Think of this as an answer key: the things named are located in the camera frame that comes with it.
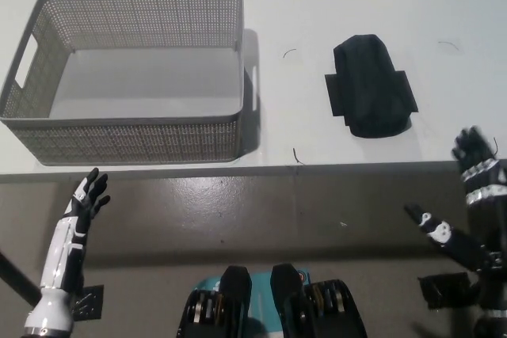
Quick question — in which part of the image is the grey perforated plastic basket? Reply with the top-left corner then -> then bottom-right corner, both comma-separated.
0,0 -> 261,167

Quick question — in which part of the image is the black perforated floor patch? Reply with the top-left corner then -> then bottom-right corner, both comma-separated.
417,272 -> 482,311
69,284 -> 105,321

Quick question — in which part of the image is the black perforated square mat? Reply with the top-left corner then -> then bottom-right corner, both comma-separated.
324,70 -> 420,119

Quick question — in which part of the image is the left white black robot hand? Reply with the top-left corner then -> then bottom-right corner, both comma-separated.
39,167 -> 112,296

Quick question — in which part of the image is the black diagonal bar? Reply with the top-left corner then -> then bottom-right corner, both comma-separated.
0,249 -> 44,306

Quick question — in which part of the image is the black garment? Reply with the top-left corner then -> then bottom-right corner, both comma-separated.
332,32 -> 411,141

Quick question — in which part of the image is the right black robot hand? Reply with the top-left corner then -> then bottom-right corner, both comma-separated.
402,125 -> 507,308

